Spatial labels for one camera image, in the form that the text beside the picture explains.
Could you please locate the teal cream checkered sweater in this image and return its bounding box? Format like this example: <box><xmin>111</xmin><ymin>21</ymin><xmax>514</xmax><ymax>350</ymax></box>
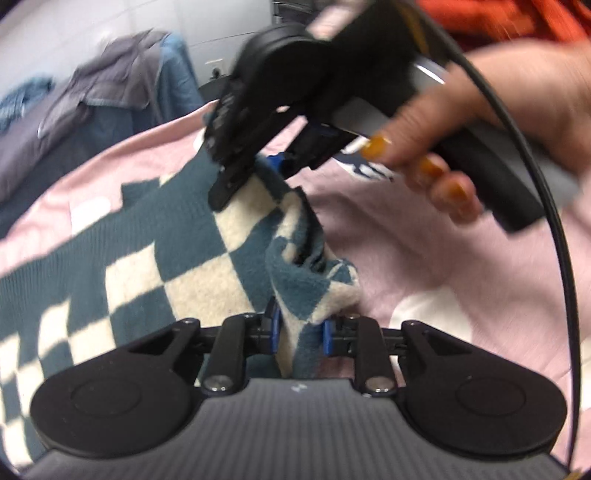
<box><xmin>1</xmin><ymin>152</ymin><xmax>361</xmax><ymax>467</ymax></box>

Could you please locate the person's right hand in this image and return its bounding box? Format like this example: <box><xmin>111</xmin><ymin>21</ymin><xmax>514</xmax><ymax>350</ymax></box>
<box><xmin>363</xmin><ymin>40</ymin><xmax>590</xmax><ymax>224</ymax></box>

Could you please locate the pink polka dot bedsheet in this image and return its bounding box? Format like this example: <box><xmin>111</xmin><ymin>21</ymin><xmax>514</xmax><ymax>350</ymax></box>
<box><xmin>0</xmin><ymin>98</ymin><xmax>591</xmax><ymax>467</ymax></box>

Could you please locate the grey blue massage bed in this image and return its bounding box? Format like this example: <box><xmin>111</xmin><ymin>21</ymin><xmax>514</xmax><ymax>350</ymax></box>
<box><xmin>1</xmin><ymin>30</ymin><xmax>204</xmax><ymax>235</ymax></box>

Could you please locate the orange folded garment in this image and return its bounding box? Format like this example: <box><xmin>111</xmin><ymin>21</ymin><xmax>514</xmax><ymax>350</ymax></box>
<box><xmin>418</xmin><ymin>0</ymin><xmax>590</xmax><ymax>51</ymax></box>

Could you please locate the wall power socket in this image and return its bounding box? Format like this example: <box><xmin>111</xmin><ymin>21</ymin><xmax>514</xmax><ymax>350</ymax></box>
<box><xmin>204</xmin><ymin>58</ymin><xmax>228</xmax><ymax>82</ymax></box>

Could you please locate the black cable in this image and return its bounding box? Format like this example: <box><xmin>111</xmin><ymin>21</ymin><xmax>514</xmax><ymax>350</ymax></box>
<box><xmin>406</xmin><ymin>0</ymin><xmax>582</xmax><ymax>469</ymax></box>

